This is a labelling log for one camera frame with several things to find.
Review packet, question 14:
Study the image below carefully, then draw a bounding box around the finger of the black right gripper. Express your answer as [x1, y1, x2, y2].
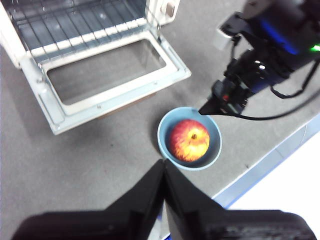
[198, 96, 226, 116]

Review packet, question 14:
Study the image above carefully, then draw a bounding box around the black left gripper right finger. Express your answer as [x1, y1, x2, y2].
[164, 160, 318, 240]

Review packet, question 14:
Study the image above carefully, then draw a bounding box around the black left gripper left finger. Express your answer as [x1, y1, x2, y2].
[11, 159, 166, 240]

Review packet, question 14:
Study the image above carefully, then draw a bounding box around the red yellow apple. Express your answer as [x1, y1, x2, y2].
[169, 119, 211, 163]

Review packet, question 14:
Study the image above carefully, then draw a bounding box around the blue ribbed bowl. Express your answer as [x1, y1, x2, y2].
[157, 106, 223, 172]

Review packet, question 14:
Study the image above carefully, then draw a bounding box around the beige oven knob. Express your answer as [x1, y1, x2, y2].
[161, 0, 176, 18]

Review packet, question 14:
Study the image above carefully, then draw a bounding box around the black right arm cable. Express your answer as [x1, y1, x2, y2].
[222, 88, 320, 121]

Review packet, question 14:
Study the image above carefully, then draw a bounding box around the metal oven wire rack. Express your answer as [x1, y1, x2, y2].
[7, 0, 148, 59]

